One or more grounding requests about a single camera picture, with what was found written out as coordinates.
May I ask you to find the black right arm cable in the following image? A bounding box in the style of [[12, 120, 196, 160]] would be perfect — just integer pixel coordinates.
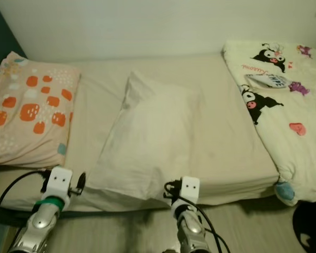
[[194, 196, 231, 253]]

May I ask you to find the plain white pillow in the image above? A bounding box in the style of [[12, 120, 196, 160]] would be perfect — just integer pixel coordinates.
[[85, 70, 202, 212]]

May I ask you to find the cream cartoon print quilt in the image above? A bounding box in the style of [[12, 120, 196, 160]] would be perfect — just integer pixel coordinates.
[[223, 39, 316, 206]]

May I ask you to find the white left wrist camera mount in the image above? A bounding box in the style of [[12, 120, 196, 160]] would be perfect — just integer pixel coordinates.
[[43, 167, 74, 201]]

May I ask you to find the cream sheeted mattress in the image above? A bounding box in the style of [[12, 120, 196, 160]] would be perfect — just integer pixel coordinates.
[[0, 53, 283, 212]]

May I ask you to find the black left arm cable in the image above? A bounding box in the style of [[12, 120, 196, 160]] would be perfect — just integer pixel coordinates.
[[0, 169, 49, 253]]

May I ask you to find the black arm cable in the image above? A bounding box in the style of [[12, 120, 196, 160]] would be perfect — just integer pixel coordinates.
[[0, 169, 49, 253], [194, 196, 231, 253]]

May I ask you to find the pink pillow with orange spots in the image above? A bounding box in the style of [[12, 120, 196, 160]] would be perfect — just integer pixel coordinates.
[[0, 52, 81, 169]]

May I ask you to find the black round object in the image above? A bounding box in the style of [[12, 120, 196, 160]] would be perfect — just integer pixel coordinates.
[[292, 200, 316, 253]]

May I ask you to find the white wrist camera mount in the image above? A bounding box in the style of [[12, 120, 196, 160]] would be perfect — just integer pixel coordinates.
[[178, 177, 200, 206], [43, 167, 74, 201]]

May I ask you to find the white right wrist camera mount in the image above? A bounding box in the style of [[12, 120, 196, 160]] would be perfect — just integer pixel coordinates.
[[178, 177, 200, 206]]

